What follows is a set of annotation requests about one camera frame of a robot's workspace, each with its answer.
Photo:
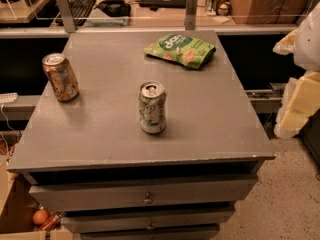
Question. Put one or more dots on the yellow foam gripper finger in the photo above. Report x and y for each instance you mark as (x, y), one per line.
(285, 45)
(300, 101)

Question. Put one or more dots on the green white 7up can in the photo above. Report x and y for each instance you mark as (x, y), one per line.
(152, 98)

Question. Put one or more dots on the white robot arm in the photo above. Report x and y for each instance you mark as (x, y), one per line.
(306, 51)

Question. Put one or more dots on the brown orange soda can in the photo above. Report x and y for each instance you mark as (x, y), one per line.
(61, 76)

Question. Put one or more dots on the small jar on desk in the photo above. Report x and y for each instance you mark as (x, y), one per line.
(223, 9)

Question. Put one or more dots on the green snack chip bag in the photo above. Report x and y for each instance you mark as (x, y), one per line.
(188, 51)

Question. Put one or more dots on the top grey drawer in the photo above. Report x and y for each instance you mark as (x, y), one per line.
(143, 193)

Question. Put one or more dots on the grey drawer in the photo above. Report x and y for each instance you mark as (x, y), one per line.
(194, 232)
(143, 193)
(194, 215)

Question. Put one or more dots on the black laptop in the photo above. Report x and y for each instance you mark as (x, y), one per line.
(163, 3)

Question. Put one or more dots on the middle grey drawer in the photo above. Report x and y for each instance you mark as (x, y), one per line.
(194, 215)

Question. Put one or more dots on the grey drawer cabinet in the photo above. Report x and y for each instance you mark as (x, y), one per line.
(211, 127)

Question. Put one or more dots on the bottom grey drawer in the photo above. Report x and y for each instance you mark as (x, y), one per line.
(194, 232)

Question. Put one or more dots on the black headphones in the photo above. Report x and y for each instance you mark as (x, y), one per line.
(115, 8)

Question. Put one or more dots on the black keyboard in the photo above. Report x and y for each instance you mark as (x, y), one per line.
(81, 9)

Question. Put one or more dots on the orange bottle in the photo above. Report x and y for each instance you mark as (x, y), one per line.
(51, 223)

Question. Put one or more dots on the white power strip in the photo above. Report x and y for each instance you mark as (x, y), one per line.
(8, 98)

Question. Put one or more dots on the orange round fruit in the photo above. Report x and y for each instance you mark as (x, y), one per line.
(40, 216)

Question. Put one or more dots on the right grey metal bracket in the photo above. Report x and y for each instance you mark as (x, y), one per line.
(190, 17)

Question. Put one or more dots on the grey metal bracket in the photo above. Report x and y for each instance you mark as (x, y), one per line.
(190, 17)
(66, 16)

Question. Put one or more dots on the left grey metal bracket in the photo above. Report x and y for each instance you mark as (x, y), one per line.
(66, 16)

